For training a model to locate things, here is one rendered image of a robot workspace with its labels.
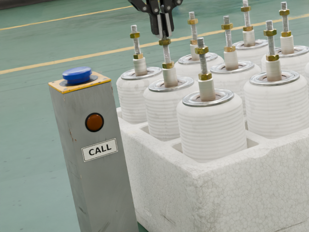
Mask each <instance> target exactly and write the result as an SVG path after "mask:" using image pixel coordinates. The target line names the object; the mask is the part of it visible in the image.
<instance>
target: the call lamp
mask: <svg viewBox="0 0 309 232"><path fill-rule="evenodd" d="M102 123H103V120H102V118H101V116H99V115H91V116H90V117H89V118H88V120H87V126H88V128H89V129H90V130H93V131H96V130H98V129H99V128H100V127H101V126H102Z"/></svg>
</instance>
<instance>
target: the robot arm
mask: <svg viewBox="0 0 309 232"><path fill-rule="evenodd" d="M128 1H129V2H130V3H131V4H132V5H133V6H134V7H135V8H136V9H137V10H138V11H140V12H146V13H148V14H149V18H150V25H151V32H152V33H153V34H154V35H155V36H156V38H159V39H161V38H164V34H163V31H164V30H165V31H166V35H167V37H169V36H172V32H173V31H174V23H173V18H172V10H173V8H175V7H176V6H179V5H181V4H182V2H183V0H159V3H160V9H161V12H160V14H159V11H160V9H159V4H158V0H146V4H145V3H144V2H143V1H142V0H128Z"/></svg>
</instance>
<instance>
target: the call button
mask: <svg viewBox="0 0 309 232"><path fill-rule="evenodd" d="M91 74H92V69H91V68H90V67H86V66H83V67H76V68H71V69H68V70H66V71H64V72H63V73H62V75H63V79H64V80H67V83H69V84H75V83H81V82H85V81H87V80H89V79H90V75H91Z"/></svg>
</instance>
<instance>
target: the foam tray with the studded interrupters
mask: <svg viewBox="0 0 309 232"><path fill-rule="evenodd" d="M116 110H117V115H118V120H119V126H120V132H121V137H122V143H123V148H124V153H125V158H126V165H127V170H128V175H129V180H130V185H131V191H132V197H133V202H134V208H135V212H136V218H137V221H138V222H139V223H140V224H141V225H142V226H143V227H144V228H145V229H146V230H147V231H148V232H309V128H306V129H303V130H300V131H297V132H294V133H292V134H289V135H286V136H283V137H280V138H277V139H267V138H265V137H262V136H260V135H258V134H255V133H252V132H250V131H248V124H247V117H246V116H245V117H244V123H245V130H246V141H247V149H245V150H242V151H239V152H237V153H234V154H231V155H228V156H225V157H222V158H219V159H216V160H213V161H211V162H206V163H199V162H196V161H195V160H193V159H191V158H189V157H188V156H186V155H184V154H183V149H182V143H181V138H177V139H173V140H170V141H160V140H158V139H156V138H154V137H153V136H151V135H150V133H149V127H148V122H143V123H140V124H130V123H128V122H126V121H125V120H123V118H122V112H121V108H120V107H119V108H116Z"/></svg>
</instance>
